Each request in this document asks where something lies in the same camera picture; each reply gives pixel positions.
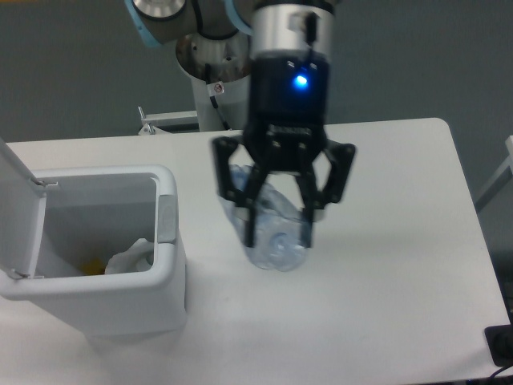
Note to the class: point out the yellow trash in can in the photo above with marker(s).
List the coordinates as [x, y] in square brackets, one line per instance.
[93, 267]

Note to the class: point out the white frame at right edge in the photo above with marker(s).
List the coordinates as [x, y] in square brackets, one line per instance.
[498, 180]

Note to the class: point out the clear plastic water bottle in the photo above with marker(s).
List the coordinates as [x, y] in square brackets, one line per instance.
[279, 242]

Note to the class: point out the white metal frame bracket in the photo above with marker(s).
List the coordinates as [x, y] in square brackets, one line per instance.
[169, 122]

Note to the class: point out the white paper wrapper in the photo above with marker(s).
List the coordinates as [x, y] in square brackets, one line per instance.
[138, 258]

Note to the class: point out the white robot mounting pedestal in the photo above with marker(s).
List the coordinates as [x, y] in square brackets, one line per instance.
[216, 88]

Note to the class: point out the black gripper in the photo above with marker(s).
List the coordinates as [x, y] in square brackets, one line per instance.
[285, 133]

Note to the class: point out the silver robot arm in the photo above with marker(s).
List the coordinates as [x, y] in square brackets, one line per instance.
[284, 48]

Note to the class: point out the white trash can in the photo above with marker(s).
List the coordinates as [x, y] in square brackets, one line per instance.
[97, 213]

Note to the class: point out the black device with cable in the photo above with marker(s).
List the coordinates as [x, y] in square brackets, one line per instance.
[499, 341]

